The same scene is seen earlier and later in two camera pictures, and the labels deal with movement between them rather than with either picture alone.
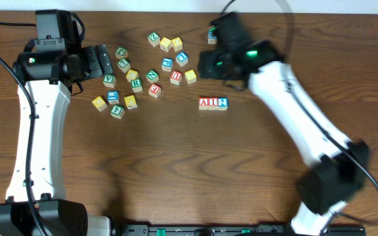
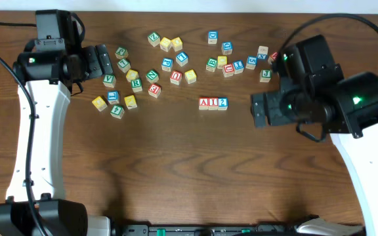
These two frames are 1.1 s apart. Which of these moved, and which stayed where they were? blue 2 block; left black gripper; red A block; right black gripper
Moved: right black gripper
Stayed: red A block; left black gripper; blue 2 block
